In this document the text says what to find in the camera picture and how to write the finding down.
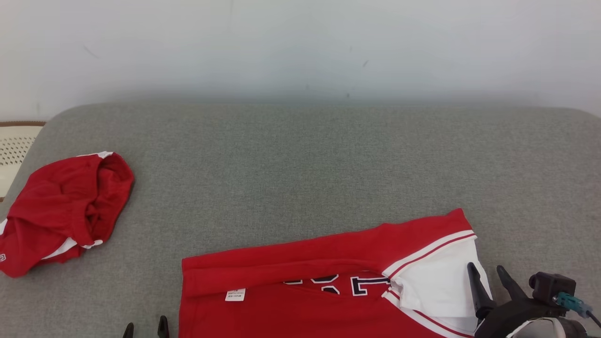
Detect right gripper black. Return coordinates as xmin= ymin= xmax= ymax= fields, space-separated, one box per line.
xmin=467 ymin=262 xmax=567 ymax=338

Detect red jersey shirt white sleeves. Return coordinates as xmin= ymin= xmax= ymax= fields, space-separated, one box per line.
xmin=179 ymin=208 xmax=493 ymax=338

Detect red shorts white side stripes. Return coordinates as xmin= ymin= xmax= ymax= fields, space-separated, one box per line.
xmin=0 ymin=151 xmax=135 ymax=278

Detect grey fabric sofa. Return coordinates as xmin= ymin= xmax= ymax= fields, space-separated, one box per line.
xmin=0 ymin=102 xmax=601 ymax=338

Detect white perforated laundry basket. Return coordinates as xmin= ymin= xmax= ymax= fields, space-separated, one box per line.
xmin=0 ymin=121 xmax=46 ymax=201

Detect right camera cable teal plug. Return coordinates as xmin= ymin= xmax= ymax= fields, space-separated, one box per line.
xmin=553 ymin=292 xmax=601 ymax=329

